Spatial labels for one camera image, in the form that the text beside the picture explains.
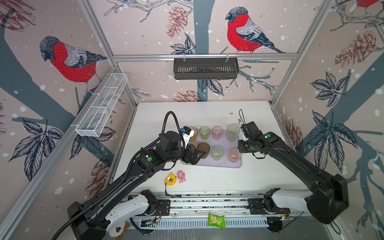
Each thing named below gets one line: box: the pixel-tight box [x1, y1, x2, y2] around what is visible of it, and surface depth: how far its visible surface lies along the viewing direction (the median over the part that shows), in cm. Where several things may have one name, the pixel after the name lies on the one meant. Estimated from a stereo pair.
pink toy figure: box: [177, 170, 187, 184], surface depth 84 cm
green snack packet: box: [208, 212, 226, 230], surface depth 70 cm
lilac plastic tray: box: [187, 129, 242, 168], surface depth 92 cm
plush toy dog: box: [108, 220, 126, 238], surface depth 67 cm
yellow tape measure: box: [164, 172, 177, 186], surface depth 83 cm
